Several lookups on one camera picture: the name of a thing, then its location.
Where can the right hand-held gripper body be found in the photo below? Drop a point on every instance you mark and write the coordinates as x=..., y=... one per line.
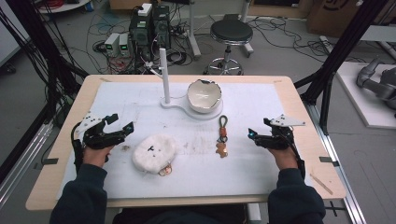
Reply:
x=278, y=137

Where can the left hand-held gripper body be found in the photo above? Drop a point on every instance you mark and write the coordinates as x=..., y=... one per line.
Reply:
x=96, y=137

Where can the person's left hand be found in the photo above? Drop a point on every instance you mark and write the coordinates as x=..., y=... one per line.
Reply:
x=96, y=156

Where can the person's right hand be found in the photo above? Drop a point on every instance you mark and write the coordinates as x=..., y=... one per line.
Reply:
x=282, y=158

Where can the white plush pouch with keyring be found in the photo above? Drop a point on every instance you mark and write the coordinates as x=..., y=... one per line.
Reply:
x=154, y=154

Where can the black tape piece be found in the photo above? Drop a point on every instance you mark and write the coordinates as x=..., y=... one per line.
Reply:
x=328, y=160

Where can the white shell-shaped bowl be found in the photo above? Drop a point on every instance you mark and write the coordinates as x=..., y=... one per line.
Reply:
x=204, y=96

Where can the white pole stand with base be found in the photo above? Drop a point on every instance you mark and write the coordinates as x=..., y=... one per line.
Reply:
x=165, y=77

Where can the wooden table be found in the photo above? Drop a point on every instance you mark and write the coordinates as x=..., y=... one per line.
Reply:
x=51, y=186

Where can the white foam mat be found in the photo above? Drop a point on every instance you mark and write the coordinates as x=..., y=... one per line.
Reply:
x=199, y=180

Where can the grey bench power supply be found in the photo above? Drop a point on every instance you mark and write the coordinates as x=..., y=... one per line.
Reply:
x=124, y=45
x=111, y=43

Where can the black computer tower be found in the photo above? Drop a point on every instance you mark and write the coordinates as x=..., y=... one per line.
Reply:
x=140, y=37
x=161, y=26

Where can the white floor platform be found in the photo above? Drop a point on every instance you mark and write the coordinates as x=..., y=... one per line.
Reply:
x=358, y=99

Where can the black round stool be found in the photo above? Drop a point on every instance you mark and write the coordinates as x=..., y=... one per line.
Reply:
x=231, y=31

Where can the person's lap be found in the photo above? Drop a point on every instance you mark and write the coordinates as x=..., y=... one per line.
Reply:
x=177, y=216

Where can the grey metal stand leg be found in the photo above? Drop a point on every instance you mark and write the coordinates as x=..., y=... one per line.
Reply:
x=246, y=18
x=193, y=37

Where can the round white table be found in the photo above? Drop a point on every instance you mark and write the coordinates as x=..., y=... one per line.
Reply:
x=62, y=6

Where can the cardboard box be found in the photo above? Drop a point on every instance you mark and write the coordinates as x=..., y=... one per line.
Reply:
x=336, y=15

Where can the aluminium rail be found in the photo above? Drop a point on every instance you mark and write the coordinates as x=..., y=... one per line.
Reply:
x=342, y=174
x=21, y=165

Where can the black frame post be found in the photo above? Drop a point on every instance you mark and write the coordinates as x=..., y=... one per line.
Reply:
x=342, y=46

